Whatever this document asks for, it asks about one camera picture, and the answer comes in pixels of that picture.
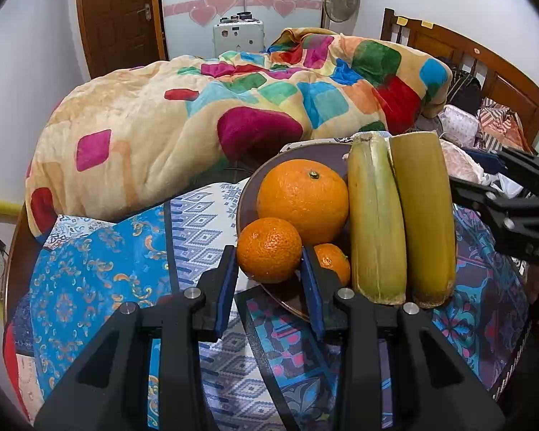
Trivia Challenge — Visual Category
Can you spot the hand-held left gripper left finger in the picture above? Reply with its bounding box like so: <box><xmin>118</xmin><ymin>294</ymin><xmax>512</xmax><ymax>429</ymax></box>
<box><xmin>33</xmin><ymin>245</ymin><xmax>239</xmax><ymax>431</ymax></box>

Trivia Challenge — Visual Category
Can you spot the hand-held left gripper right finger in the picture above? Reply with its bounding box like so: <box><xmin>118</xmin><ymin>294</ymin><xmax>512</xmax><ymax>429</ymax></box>
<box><xmin>299</xmin><ymin>245</ymin><xmax>506</xmax><ymax>431</ymax></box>

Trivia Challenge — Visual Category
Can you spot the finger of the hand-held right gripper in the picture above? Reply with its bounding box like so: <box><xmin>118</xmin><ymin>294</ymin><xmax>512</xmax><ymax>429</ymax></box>
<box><xmin>471</xmin><ymin>147</ymin><xmax>539</xmax><ymax>196</ymax></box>
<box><xmin>448</xmin><ymin>177</ymin><xmax>539</xmax><ymax>235</ymax></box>

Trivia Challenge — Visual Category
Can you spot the small mandarin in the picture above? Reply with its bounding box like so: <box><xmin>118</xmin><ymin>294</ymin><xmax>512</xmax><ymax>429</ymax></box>
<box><xmin>313</xmin><ymin>243</ymin><xmax>352</xmax><ymax>287</ymax></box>
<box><xmin>236</xmin><ymin>217</ymin><xmax>303</xmax><ymax>284</ymax></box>

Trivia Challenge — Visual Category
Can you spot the thick sugarcane piece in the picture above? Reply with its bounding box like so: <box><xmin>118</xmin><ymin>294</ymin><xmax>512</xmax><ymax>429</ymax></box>
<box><xmin>388</xmin><ymin>130</ymin><xmax>458</xmax><ymax>310</ymax></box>

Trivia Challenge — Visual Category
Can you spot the large orange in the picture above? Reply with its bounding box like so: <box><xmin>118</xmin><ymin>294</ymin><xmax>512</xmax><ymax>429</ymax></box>
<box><xmin>256</xmin><ymin>159</ymin><xmax>350</xmax><ymax>247</ymax></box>

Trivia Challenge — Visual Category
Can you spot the dark purple plate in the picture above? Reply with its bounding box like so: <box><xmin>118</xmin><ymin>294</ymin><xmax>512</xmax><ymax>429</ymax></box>
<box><xmin>236</xmin><ymin>141</ymin><xmax>358</xmax><ymax>324</ymax></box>

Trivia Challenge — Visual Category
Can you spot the striped cloth bag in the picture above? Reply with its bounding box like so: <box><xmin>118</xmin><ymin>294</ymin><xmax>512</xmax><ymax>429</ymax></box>
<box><xmin>478</xmin><ymin>98</ymin><xmax>534</xmax><ymax>152</ymax></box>

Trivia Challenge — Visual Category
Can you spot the pink floral cloth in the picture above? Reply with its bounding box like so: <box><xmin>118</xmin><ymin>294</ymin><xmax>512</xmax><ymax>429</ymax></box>
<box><xmin>439</xmin><ymin>140</ymin><xmax>485</xmax><ymax>184</ymax></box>

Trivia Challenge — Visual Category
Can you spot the pink quilted pouch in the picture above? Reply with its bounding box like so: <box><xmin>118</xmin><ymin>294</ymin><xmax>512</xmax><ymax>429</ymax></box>
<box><xmin>440</xmin><ymin>105</ymin><xmax>482</xmax><ymax>147</ymax></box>

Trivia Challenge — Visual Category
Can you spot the black bag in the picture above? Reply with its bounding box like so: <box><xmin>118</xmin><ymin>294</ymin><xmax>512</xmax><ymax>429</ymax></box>
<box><xmin>446</xmin><ymin>67</ymin><xmax>484</xmax><ymax>114</ymax></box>

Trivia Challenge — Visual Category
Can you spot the wooden bed headboard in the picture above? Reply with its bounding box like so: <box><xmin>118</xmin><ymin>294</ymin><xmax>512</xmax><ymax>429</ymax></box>
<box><xmin>381</xmin><ymin>8</ymin><xmax>539</xmax><ymax>154</ymax></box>

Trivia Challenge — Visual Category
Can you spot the blue patterned patchwork bedsheet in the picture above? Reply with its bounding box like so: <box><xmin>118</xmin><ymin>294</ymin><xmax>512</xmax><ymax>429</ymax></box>
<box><xmin>2</xmin><ymin>180</ymin><xmax>536</xmax><ymax>431</ymax></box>

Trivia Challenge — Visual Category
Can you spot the colourful checked blanket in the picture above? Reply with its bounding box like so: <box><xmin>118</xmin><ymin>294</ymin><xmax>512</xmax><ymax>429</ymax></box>
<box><xmin>24</xmin><ymin>27</ymin><xmax>454</xmax><ymax>246</ymax></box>

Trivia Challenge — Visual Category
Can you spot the white boxy appliance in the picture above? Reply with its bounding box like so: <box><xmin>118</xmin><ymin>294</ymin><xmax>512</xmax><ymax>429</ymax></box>
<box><xmin>213</xmin><ymin>20</ymin><xmax>266</xmax><ymax>57</ymax></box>

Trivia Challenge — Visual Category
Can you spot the brown wooden door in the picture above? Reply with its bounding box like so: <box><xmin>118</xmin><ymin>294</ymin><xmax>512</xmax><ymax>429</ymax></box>
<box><xmin>75</xmin><ymin>0</ymin><xmax>163</xmax><ymax>80</ymax></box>

